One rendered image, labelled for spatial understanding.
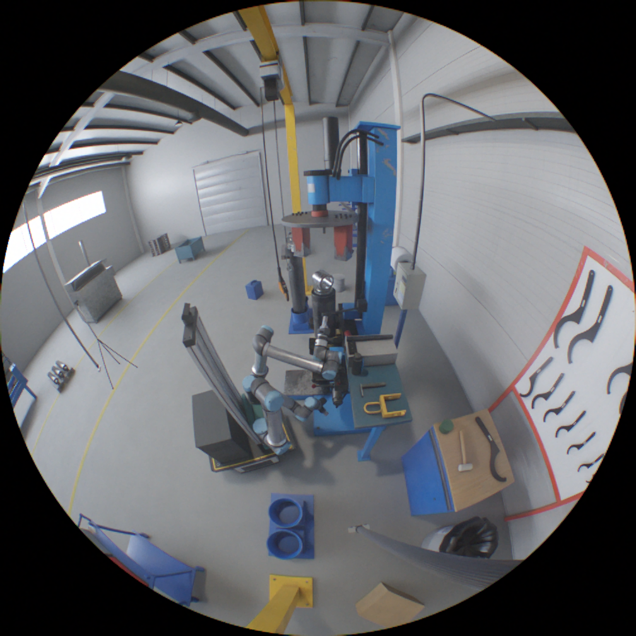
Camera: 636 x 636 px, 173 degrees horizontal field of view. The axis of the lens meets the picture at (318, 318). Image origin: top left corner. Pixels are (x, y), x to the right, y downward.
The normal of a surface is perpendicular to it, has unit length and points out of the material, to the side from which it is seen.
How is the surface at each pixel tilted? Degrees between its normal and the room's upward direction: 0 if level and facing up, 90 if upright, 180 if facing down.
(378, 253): 90
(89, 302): 90
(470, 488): 0
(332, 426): 0
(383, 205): 90
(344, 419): 0
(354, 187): 90
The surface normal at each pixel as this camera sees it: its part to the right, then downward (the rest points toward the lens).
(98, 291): 1.00, 0.01
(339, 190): 0.01, 0.61
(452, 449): -0.05, -0.79
